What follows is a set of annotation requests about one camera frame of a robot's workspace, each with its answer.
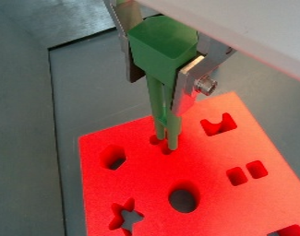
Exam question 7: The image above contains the red foam shape block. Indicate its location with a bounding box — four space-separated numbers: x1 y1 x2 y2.
79 93 300 236

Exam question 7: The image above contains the green three prong object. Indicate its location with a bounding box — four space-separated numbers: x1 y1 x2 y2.
129 16 197 150

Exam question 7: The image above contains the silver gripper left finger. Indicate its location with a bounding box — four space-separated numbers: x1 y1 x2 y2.
104 0 145 83

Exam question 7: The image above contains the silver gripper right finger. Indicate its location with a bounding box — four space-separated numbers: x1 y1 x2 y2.
170 33 236 116

